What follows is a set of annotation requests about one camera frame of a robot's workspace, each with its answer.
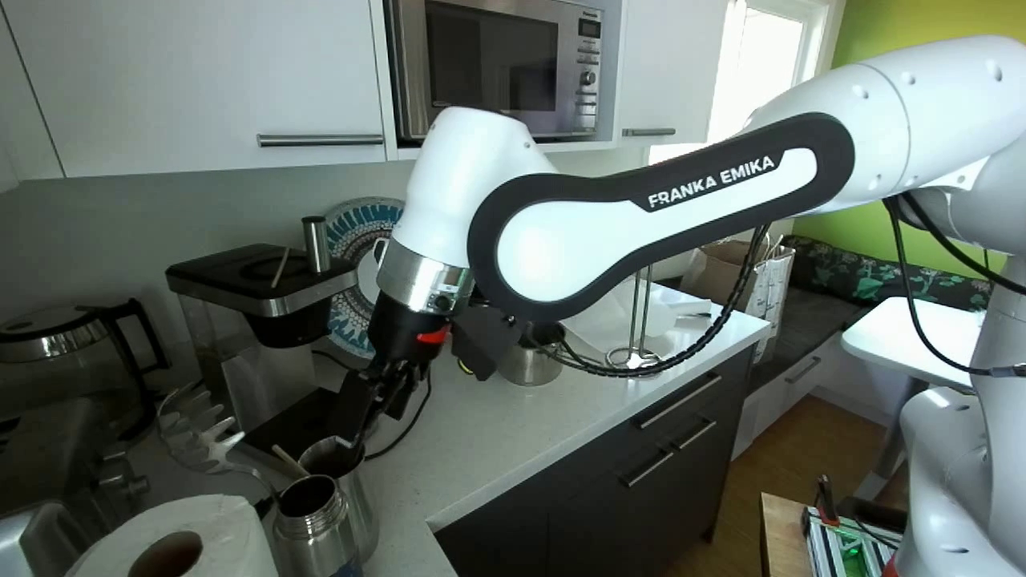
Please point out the blue white decorative plate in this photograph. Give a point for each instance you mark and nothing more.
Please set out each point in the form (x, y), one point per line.
(355, 228)

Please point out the brown cardboard box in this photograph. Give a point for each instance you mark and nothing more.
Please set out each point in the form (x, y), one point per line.
(765, 281)

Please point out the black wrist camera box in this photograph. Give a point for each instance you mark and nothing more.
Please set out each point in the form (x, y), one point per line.
(490, 344)

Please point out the black silver coffee machine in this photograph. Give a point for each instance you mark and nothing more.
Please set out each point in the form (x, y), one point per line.
(258, 322)

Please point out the white table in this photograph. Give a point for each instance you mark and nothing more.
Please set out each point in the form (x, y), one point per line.
(910, 338)

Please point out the green white box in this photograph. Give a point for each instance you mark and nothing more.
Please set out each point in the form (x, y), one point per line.
(850, 547)

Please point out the metal paper towel holder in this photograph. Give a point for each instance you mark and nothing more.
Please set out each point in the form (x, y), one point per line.
(640, 331)

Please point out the bright window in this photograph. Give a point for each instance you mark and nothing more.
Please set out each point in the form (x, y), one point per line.
(773, 51)

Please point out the wooden stir stick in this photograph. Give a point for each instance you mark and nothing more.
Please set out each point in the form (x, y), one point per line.
(289, 463)

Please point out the silver black kettle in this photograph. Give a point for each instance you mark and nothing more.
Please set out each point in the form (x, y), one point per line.
(65, 356)

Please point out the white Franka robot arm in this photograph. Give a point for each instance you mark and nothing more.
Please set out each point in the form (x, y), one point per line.
(644, 211)

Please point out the narrow white upper cabinet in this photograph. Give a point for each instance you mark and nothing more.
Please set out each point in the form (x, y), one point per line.
(667, 66)

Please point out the small silver pot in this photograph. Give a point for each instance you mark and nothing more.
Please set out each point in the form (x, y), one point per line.
(532, 365)

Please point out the wooden side table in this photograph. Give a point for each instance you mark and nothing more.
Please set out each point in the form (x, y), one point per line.
(782, 532)

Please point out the white paper towel roll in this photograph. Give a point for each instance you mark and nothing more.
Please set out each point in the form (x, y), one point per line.
(214, 532)

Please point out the dark patterned cloth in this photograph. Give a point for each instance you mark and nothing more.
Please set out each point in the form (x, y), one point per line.
(876, 276)

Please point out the white low drawer cabinet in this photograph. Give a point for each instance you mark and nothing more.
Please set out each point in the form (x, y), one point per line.
(791, 400)

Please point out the large white upper cabinet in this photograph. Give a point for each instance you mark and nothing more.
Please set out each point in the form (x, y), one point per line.
(194, 75)

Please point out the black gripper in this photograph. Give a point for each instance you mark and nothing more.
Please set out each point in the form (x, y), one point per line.
(404, 334)

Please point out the built-in steel microwave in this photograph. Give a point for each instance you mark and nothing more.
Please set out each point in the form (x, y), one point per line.
(502, 59)

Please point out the silver metal pitcher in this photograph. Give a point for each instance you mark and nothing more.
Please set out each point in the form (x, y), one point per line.
(361, 501)

